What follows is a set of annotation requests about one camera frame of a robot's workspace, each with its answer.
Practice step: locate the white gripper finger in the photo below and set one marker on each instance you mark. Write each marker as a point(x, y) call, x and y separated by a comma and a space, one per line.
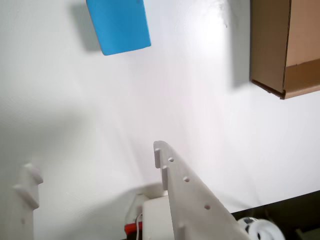
point(27, 197)
point(192, 207)

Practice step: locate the blue cube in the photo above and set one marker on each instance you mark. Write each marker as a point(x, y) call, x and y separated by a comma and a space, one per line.
point(120, 27)

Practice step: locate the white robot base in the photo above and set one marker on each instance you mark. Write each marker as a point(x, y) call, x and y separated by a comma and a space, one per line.
point(155, 217)

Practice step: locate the brown cardboard box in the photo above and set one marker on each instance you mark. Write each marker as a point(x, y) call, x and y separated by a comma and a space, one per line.
point(270, 45)

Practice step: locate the red black controller board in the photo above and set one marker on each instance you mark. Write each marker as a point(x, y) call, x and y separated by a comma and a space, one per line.
point(131, 228)

